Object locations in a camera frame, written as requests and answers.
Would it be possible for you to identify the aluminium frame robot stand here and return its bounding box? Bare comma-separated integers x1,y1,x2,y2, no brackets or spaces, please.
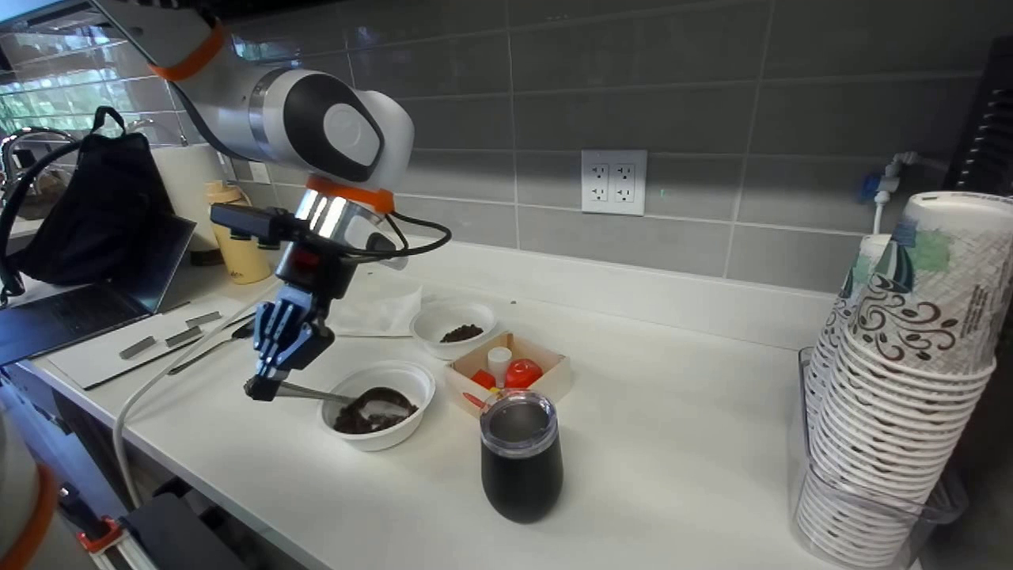
0,367,246,570

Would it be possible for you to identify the white double wall outlet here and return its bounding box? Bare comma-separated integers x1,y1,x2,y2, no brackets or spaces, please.
578,147,650,218

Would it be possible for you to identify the tall patterned paper cup stack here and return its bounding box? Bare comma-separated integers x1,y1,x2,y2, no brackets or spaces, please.
788,187,1013,570

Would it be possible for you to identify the white power cable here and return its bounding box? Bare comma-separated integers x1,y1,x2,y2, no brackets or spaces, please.
108,297,267,511

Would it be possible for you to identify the small white bottle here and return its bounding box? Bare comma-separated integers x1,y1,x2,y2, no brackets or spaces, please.
484,344,517,386

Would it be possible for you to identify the yellow bottle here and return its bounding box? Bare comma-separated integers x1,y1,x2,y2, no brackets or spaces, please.
202,177,277,286

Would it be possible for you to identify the orange clamp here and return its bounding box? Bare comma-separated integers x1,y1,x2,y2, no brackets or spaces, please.
77,516,131,557

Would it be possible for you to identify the short patterned paper cup stack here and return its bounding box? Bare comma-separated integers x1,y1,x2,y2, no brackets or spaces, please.
837,231,899,319

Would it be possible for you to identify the black bag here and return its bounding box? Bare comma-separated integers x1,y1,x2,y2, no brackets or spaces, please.
11,104,185,292

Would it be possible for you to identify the small white bowl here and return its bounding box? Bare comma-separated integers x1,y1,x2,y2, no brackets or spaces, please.
409,297,499,357

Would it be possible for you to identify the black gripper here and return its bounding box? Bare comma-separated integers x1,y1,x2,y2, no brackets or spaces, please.
245,237,360,404

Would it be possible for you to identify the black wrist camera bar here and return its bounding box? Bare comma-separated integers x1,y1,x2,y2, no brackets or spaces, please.
207,199,293,252

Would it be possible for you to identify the dark serving utensil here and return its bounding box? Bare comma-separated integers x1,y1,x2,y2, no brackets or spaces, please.
167,314,263,377

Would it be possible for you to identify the thin black camera cable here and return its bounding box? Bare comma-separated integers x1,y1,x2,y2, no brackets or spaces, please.
360,210,456,269

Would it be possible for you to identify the black stemless tumbler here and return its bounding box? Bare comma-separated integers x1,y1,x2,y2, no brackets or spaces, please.
478,386,567,527

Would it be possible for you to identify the long dark knife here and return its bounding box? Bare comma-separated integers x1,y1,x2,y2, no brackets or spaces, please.
82,314,261,396

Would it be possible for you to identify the red toy tomato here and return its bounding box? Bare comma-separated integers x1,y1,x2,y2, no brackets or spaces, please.
499,357,549,393

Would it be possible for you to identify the large white bowl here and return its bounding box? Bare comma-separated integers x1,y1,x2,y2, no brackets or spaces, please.
320,357,441,458

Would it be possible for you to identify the white paper towel roll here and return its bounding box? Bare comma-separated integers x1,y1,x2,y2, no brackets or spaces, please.
152,140,229,255

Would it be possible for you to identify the white folded napkin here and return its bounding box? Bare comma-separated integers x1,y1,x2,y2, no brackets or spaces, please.
335,278,426,344

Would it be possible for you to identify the dark open laptop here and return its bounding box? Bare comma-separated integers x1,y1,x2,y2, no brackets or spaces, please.
0,215,199,371

